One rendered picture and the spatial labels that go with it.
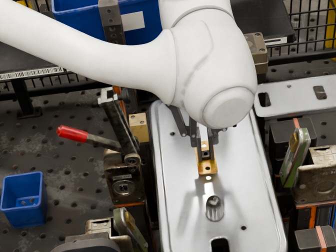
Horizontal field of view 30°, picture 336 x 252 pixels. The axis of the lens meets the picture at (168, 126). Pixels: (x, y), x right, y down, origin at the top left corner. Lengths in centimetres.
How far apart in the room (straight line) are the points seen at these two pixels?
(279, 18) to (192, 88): 76
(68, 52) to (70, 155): 90
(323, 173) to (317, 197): 7
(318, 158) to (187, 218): 27
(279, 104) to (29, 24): 65
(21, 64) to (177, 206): 55
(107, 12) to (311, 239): 62
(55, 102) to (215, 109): 113
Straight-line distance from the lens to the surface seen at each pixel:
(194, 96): 80
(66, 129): 115
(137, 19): 144
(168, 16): 92
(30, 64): 150
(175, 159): 126
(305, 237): 116
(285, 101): 136
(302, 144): 114
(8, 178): 161
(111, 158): 121
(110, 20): 136
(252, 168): 123
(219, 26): 86
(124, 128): 113
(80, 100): 186
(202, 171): 121
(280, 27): 150
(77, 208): 160
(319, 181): 122
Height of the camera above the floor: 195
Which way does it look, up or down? 46 degrees down
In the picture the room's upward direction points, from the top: 8 degrees counter-clockwise
